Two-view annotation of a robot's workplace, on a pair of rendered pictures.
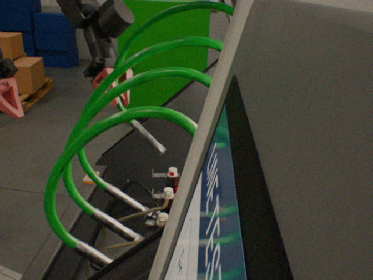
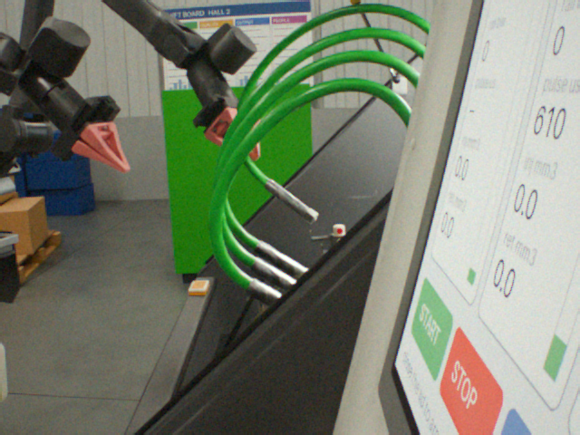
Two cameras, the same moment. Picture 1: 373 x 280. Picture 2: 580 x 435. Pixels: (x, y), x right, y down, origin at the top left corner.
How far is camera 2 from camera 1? 0.29 m
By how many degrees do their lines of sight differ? 11
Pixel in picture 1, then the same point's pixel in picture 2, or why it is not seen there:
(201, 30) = (299, 124)
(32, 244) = not seen: outside the picture
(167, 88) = not seen: hidden behind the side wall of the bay
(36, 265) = (161, 372)
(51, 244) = (173, 353)
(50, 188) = (219, 199)
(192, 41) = (363, 32)
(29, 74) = (25, 223)
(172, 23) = not seen: hidden behind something
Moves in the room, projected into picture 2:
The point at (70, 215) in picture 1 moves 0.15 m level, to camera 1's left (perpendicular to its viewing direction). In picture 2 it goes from (185, 326) to (91, 330)
